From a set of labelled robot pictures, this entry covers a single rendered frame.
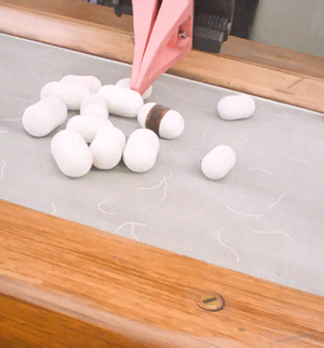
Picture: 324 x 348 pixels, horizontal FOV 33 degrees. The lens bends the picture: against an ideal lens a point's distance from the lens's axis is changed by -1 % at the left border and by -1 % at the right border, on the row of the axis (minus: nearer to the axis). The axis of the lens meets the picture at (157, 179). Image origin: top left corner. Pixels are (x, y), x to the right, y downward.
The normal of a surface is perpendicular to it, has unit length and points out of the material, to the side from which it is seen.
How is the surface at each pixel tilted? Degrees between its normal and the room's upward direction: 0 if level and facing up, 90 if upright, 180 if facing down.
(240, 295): 0
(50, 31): 45
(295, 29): 90
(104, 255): 0
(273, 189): 0
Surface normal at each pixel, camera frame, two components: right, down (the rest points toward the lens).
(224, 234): 0.16, -0.87
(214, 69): -0.07, -0.31
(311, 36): -0.20, 0.44
